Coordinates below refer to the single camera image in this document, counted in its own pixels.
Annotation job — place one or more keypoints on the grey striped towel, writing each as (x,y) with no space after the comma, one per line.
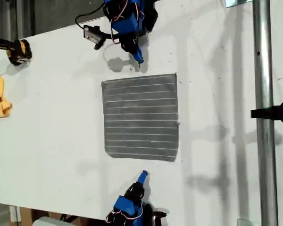
(141,117)

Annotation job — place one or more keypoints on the white box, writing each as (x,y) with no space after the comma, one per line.
(52,221)

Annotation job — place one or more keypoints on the black yellow power tool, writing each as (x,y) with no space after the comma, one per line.
(19,51)

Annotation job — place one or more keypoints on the black clamp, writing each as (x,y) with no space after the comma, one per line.
(273,112)

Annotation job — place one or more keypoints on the black camera stalk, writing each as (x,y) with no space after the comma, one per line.
(108,36)

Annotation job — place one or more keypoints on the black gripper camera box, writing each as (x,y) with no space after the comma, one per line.
(159,217)
(92,34)

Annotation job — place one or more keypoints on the clear plate with bracket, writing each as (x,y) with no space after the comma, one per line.
(235,2)

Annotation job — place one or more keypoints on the white metal bracket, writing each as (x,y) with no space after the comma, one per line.
(14,214)

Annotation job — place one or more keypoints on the steel post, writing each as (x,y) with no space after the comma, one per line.
(264,70)

